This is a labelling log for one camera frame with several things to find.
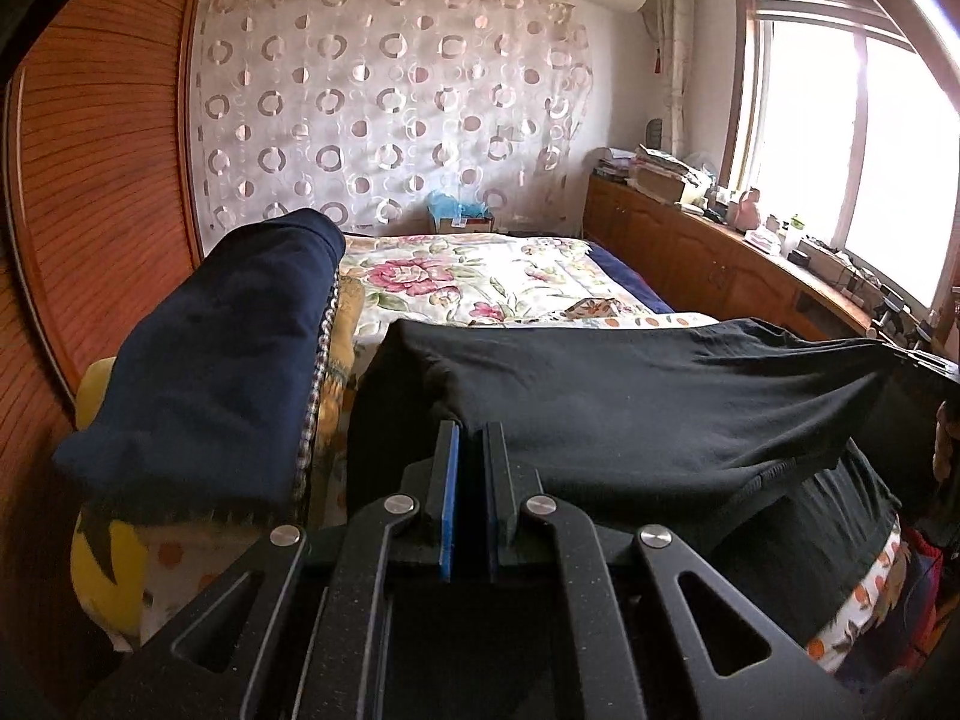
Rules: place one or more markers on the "white patterned window curtain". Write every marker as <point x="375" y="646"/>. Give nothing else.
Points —
<point x="673" y="52"/>

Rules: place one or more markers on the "wooden framed window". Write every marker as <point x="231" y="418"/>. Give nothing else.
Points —
<point x="847" y="142"/>

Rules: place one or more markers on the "navy blue blanket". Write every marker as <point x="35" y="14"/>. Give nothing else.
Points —
<point x="637" y="289"/>

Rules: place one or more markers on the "floral quilt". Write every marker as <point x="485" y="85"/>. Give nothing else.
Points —
<point x="465" y="277"/>

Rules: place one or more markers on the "orange fruit print bed sheet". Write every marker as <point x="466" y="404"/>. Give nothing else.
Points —
<point x="195" y="570"/>

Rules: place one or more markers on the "black printed t-shirt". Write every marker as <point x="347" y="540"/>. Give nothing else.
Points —
<point x="637" y="405"/>

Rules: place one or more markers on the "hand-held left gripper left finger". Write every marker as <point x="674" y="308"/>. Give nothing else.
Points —
<point x="450" y="510"/>

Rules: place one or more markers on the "sheer circle-pattern curtain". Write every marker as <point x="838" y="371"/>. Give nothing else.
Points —
<point x="390" y="105"/>

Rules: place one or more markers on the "wooden slatted wardrobe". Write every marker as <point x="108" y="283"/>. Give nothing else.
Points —
<point x="97" y="165"/>

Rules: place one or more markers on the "yellow printed pillow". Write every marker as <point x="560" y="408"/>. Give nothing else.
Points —
<point x="112" y="570"/>

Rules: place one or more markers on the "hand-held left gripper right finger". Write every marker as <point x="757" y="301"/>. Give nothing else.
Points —
<point x="496" y="510"/>

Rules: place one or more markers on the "green capped bottle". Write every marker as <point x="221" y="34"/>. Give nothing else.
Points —
<point x="791" y="238"/>

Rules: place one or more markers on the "cardboard box with blue cloth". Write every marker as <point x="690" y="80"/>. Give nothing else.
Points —
<point x="461" y="217"/>

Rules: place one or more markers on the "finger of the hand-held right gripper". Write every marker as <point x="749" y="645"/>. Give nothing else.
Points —
<point x="930" y="371"/>
<point x="924" y="330"/>

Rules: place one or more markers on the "folded navy garment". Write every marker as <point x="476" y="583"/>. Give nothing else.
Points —
<point x="210" y="360"/>

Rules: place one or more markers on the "pink bottle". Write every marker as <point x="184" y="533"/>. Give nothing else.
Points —
<point x="748" y="211"/>

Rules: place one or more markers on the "person's right hand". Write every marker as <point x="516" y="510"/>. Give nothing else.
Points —
<point x="946" y="442"/>

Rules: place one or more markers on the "brown cardboard box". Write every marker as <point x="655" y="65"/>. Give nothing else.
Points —
<point x="660" y="184"/>

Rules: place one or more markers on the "wooden sideboard cabinet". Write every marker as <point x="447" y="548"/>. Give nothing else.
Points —
<point x="690" y="255"/>

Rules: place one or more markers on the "stack of papers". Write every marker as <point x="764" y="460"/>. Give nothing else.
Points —
<point x="660" y="159"/>

